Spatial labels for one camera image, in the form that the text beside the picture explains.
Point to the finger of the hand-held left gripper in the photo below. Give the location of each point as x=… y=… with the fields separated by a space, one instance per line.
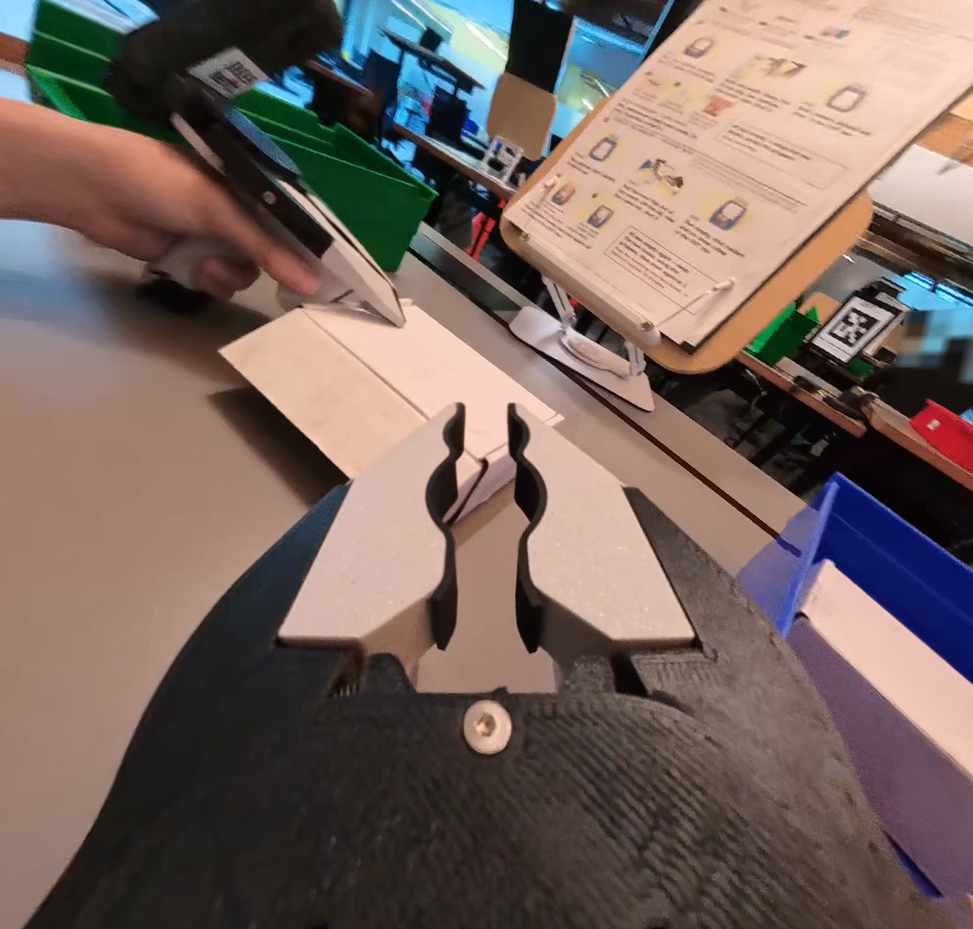
x=334 y=237
x=342 y=298

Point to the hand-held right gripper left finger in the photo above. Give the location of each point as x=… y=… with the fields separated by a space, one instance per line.
x=372 y=564

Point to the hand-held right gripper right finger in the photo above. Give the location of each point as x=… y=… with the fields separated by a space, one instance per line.
x=600 y=564

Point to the green plastic bin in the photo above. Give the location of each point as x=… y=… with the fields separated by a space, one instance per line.
x=783 y=336
x=365 y=192

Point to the white cardboard mailer box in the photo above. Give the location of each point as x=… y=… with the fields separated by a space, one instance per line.
x=874 y=640
x=342 y=382

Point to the blue plastic bin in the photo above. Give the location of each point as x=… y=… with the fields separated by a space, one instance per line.
x=897 y=549

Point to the person's left forearm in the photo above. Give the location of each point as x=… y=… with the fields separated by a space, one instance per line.
x=38 y=161

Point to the long dark desk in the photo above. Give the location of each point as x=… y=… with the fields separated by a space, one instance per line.
x=456 y=155

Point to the black standing desk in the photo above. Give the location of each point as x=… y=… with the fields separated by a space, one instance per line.
x=433 y=59

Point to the person's left hand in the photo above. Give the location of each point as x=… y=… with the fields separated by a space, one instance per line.
x=167 y=192

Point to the wooden document stand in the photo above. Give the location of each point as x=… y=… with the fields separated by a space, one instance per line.
x=521 y=112

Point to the wooden table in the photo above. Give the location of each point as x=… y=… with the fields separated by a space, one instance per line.
x=836 y=412

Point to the black panel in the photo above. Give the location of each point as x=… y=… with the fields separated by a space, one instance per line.
x=540 y=40

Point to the printed marker tag sign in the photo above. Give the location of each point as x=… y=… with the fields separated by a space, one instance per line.
x=859 y=325

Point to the red plastic bin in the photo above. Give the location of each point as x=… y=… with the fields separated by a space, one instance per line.
x=942 y=431

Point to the printed instruction sheet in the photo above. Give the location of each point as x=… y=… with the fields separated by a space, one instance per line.
x=722 y=146

